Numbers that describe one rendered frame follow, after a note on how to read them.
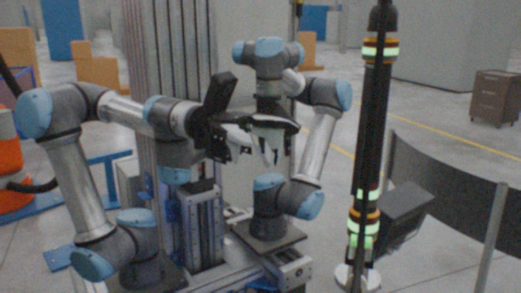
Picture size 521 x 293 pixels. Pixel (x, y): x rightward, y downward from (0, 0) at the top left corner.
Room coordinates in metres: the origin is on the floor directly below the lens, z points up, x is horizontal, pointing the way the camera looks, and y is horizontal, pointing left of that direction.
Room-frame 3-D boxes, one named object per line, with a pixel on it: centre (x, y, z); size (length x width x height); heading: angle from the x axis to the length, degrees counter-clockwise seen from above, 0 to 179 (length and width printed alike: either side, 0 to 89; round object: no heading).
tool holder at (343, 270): (0.49, -0.15, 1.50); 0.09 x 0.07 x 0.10; 163
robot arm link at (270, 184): (1.32, -0.04, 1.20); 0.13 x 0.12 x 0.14; 57
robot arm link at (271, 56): (1.07, -0.03, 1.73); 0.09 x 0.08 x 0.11; 147
